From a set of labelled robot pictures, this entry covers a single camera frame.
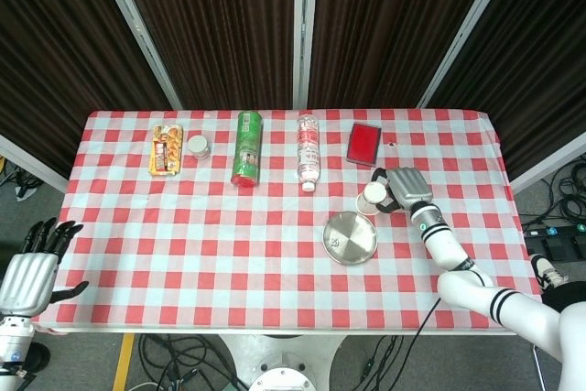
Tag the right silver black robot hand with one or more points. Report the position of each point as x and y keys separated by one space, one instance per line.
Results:
x=409 y=187

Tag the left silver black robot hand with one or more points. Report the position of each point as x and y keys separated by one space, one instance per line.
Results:
x=27 y=281

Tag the white paper cup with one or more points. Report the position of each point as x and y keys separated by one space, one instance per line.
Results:
x=370 y=201

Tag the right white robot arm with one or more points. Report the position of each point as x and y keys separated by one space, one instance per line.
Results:
x=462 y=290

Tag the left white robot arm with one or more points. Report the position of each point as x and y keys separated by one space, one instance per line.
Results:
x=11 y=340

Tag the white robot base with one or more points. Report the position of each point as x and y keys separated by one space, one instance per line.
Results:
x=284 y=359

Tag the silver metal plate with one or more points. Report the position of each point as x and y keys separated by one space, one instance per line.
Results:
x=350 y=237

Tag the red ink pad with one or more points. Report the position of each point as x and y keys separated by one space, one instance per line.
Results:
x=364 y=144

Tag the clear plastic water bottle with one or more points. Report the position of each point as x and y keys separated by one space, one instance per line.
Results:
x=308 y=153

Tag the black power strip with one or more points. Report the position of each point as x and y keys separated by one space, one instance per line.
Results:
x=554 y=231

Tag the dark brown partition panel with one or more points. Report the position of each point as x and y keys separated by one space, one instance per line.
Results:
x=220 y=29
x=46 y=66
x=389 y=29
x=540 y=66

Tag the black white sneaker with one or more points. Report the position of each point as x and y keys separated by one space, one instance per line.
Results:
x=549 y=274

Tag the green chips can red lid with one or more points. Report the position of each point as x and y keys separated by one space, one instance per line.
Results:
x=247 y=148

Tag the yellow snack packet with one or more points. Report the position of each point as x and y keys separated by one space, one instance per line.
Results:
x=166 y=150

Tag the red white checkered tablecloth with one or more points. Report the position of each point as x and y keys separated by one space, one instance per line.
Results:
x=229 y=249

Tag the small white plastic jar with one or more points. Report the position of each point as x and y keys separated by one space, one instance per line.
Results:
x=199 y=146

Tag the white partition frame post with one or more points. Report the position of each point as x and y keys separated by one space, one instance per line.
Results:
x=549 y=162
x=32 y=164
x=306 y=29
x=137 y=34
x=467 y=34

